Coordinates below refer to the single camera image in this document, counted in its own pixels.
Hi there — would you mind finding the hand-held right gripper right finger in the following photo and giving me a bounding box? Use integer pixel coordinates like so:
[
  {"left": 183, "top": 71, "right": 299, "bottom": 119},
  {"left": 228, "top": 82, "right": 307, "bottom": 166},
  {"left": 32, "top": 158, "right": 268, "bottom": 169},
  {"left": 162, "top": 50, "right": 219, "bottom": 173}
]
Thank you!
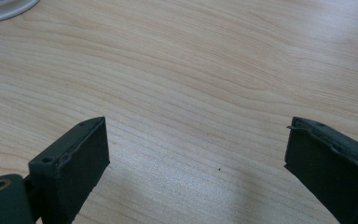
[{"left": 283, "top": 116, "right": 358, "bottom": 224}]

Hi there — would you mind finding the stack of white paper cups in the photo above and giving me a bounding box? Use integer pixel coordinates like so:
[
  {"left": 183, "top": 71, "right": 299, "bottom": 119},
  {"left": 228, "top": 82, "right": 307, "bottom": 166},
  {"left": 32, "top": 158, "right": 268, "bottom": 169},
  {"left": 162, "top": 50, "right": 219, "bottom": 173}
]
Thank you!
[{"left": 0, "top": 0, "right": 40, "bottom": 25}]

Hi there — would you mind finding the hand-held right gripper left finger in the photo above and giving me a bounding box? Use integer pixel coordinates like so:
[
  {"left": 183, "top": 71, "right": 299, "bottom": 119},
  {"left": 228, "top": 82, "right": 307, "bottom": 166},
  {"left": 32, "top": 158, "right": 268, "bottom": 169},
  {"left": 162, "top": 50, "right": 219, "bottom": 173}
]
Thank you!
[{"left": 27, "top": 116, "right": 111, "bottom": 224}]

